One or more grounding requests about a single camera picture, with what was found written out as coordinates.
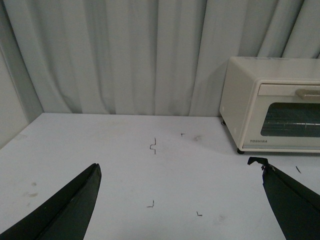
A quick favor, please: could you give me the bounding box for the cream oven door with window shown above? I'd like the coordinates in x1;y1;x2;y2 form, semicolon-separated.
256;83;320;149

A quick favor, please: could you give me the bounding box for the cream Toshiba toaster oven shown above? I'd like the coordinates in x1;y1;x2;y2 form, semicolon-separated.
220;57;320;153

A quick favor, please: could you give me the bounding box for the grey-white curtain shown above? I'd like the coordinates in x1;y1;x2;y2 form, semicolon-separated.
0;0;320;120

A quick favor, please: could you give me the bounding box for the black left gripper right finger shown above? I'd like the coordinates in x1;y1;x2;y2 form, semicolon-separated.
247;156;320;240

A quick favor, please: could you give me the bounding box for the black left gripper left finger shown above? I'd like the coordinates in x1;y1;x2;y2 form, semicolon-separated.
0;163;101;240

